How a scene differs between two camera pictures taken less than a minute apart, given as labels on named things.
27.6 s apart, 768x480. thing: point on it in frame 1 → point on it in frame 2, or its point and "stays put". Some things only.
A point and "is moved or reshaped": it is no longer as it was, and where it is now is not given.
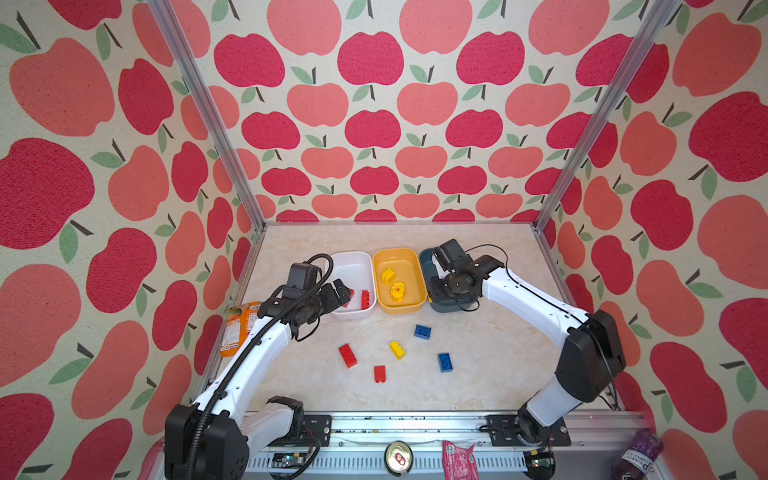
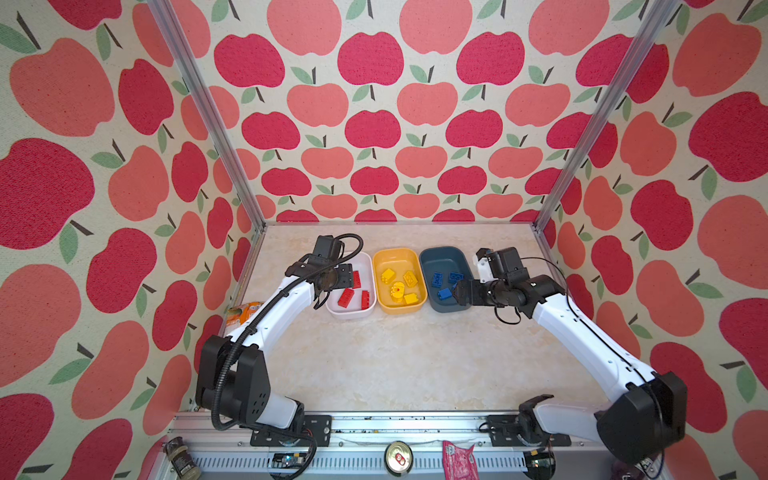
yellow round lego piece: [397, 291] stays put
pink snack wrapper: [459, 463] stays put
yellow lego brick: [388, 276] stays put
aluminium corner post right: [608, 111] stays put
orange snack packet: [239, 321] stays put
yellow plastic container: [400, 280] stays put
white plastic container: [357, 270] stays put
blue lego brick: [445, 362] is moved or reshaped
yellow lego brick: [397, 350] → [410, 278]
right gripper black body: [443, 288] → [489, 293]
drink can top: [398, 458] stays put
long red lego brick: [348, 355] is moved or reshaped
